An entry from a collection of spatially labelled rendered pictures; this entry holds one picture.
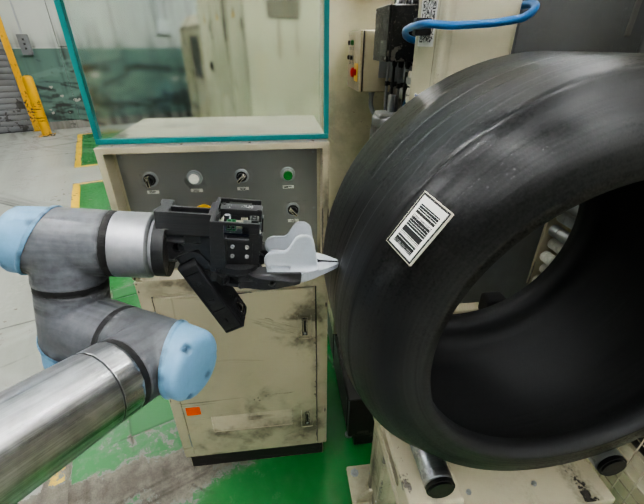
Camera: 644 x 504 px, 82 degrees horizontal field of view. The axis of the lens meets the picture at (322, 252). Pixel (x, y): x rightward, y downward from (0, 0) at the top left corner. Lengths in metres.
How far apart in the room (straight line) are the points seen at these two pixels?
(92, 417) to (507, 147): 0.41
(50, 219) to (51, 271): 0.05
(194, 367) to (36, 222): 0.22
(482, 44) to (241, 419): 1.33
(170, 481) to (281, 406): 0.55
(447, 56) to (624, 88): 0.35
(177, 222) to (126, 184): 0.66
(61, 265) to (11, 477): 0.21
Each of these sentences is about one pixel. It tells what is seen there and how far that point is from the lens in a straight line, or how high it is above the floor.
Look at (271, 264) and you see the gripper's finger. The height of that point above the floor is 1.25.
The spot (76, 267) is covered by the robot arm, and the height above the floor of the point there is 1.27.
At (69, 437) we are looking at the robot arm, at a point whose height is 1.22.
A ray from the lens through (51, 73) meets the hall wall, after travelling 9.20.
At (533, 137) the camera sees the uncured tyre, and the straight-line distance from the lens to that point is 0.38.
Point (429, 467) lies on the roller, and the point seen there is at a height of 0.92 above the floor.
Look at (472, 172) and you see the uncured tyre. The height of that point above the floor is 1.38.
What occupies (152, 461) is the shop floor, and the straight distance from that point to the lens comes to 1.86.
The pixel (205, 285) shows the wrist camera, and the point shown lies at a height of 1.23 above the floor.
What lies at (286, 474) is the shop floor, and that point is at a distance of 1.71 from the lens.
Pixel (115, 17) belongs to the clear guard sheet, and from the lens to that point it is 1.00.
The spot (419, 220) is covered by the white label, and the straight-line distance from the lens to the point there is 0.35.
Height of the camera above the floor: 1.48
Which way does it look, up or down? 29 degrees down
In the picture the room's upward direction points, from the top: straight up
